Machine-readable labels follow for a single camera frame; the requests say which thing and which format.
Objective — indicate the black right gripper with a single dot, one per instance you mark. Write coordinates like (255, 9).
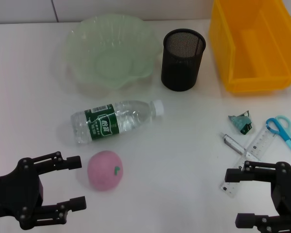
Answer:
(288, 194)

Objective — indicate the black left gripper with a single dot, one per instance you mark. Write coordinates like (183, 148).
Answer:
(14, 191)

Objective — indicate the transparent plastic ruler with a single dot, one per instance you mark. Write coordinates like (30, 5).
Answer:
(259, 145)

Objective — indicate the pink toy peach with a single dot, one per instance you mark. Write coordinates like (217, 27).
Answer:
(103, 172)

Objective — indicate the silver pen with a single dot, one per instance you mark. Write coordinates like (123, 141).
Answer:
(232, 143)

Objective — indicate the blue scissors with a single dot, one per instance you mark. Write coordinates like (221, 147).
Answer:
(285, 136)

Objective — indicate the water bottle green label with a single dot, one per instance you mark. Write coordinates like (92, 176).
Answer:
(104, 123)

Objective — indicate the yellow plastic bin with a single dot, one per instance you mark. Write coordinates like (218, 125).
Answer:
(257, 80)

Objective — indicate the green glass fruit plate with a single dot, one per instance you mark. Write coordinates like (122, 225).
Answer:
(111, 53)

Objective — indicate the black mesh pen holder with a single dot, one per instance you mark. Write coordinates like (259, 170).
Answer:
(179, 70)

